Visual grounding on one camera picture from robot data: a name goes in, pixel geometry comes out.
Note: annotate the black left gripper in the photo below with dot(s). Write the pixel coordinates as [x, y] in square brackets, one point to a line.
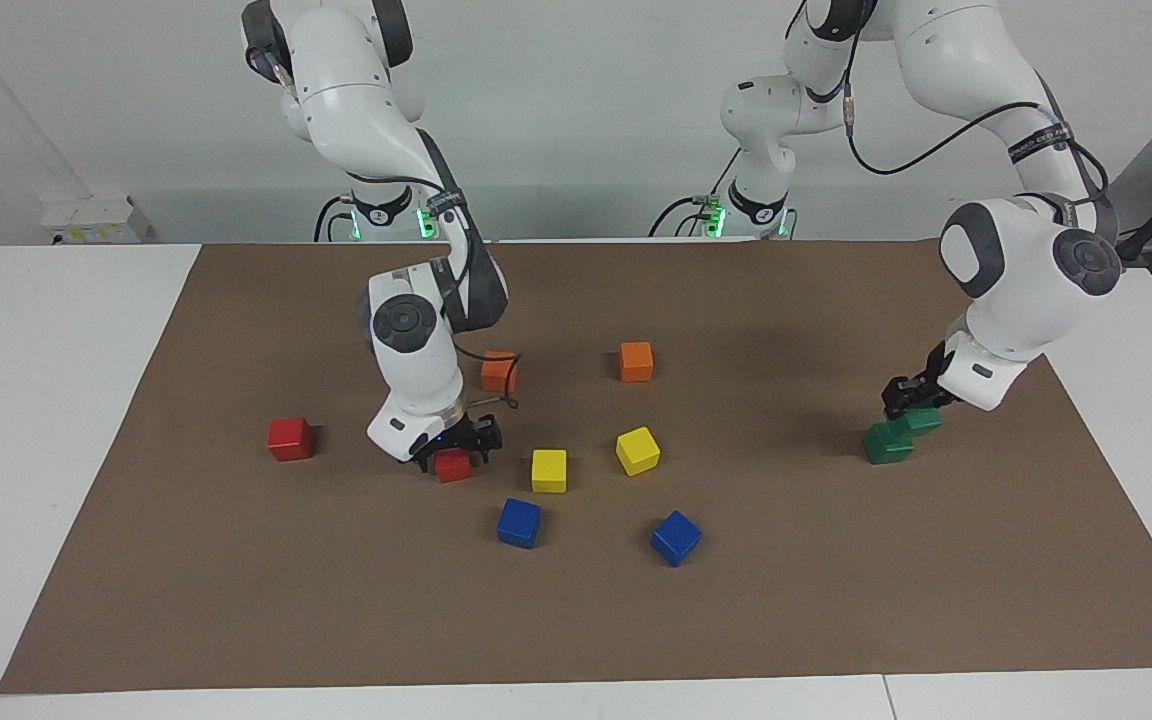
[934, 375]

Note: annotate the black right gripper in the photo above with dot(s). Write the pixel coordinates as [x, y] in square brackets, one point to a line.
[451, 438]

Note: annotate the red wooden block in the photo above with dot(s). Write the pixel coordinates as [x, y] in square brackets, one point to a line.
[290, 441]
[453, 468]

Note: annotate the green wooden block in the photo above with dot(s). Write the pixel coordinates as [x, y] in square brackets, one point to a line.
[886, 446]
[923, 422]

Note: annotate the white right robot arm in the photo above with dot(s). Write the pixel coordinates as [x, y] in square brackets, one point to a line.
[416, 370]

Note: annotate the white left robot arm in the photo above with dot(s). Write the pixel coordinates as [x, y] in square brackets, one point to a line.
[1016, 270]

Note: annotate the orange wooden block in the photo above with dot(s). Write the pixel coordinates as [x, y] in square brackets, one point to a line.
[636, 363]
[496, 375]

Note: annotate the yellow wooden block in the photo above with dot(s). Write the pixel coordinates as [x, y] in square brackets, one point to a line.
[637, 451]
[549, 472]

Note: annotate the blue wooden block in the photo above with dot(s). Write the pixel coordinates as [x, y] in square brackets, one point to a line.
[676, 539]
[519, 524]

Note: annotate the brown paper mat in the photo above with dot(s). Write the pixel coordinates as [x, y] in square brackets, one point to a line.
[336, 600]

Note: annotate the white wall box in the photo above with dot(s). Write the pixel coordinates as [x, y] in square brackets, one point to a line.
[96, 220]

